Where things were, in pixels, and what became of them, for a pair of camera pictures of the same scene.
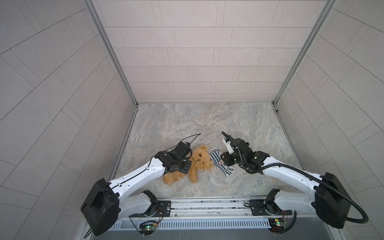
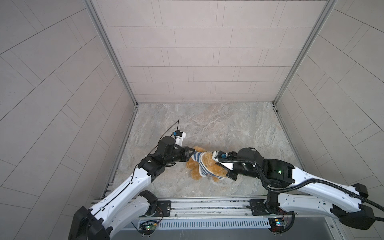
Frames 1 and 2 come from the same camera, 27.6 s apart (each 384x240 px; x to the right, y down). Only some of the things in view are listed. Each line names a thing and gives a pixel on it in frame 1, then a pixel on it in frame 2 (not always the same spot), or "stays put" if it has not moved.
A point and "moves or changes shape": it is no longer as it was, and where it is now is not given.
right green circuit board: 277,225 stays put
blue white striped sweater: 215,157 moves or changes shape
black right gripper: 225,156 → 229,173
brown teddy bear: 200,160 moves or changes shape
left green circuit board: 147,228 stays put
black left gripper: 187,167 → 184,157
